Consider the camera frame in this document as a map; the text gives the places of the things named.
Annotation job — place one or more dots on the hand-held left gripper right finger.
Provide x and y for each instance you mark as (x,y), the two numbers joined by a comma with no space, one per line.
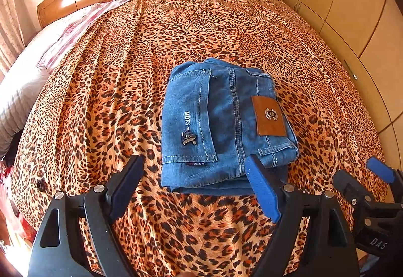
(263,185)

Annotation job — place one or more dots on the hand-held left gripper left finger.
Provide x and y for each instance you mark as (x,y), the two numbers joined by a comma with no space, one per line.
(129,182)

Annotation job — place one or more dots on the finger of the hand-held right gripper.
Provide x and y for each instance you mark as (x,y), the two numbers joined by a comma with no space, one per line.
(379,168)
(352,192)

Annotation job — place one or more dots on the blue denim pants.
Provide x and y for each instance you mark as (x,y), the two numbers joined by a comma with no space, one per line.
(204,107)

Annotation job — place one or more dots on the leopard print bedspread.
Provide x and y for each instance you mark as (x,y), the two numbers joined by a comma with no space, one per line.
(126,91)

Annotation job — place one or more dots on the grey striped pillow at left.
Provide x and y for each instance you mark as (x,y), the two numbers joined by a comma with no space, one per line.
(22,101)

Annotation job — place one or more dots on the pink floral sheet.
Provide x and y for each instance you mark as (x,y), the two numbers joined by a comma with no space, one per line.
(85,19)

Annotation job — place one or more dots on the patterned curtain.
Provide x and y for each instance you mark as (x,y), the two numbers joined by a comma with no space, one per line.
(11,28)

